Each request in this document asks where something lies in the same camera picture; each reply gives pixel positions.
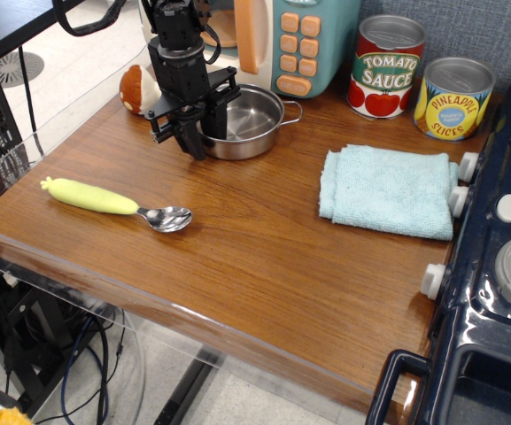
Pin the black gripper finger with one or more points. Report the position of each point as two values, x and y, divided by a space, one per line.
189 139
215 122

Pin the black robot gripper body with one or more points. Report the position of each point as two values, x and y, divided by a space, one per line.
185 84

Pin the stainless steel pot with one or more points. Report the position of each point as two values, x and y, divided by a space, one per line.
254 120

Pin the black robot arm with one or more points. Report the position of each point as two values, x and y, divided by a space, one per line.
178 25

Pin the teal toy microwave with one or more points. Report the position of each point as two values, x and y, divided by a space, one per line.
293 48

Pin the brown plush mushroom toy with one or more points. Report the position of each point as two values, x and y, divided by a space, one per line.
138 90

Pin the tomato sauce can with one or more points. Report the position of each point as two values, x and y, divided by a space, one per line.
387 56

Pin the light blue folded cloth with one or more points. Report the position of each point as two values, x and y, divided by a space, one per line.
389 191

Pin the pineapple slices can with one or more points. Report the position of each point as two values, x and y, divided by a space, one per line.
454 95

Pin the white stove knob middle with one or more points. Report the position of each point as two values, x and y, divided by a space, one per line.
457 200

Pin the white stove knob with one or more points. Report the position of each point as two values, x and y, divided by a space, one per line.
467 166
432 280
457 200

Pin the white stove knob top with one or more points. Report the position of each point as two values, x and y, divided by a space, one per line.
467 166

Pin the white stove knob bottom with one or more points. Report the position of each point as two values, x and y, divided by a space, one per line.
432 280

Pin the black table leg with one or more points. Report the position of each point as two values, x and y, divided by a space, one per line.
185 392

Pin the dark blue toy stove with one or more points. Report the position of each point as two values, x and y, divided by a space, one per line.
466 376

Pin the spoon with green handle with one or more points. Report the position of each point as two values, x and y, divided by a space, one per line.
82 195

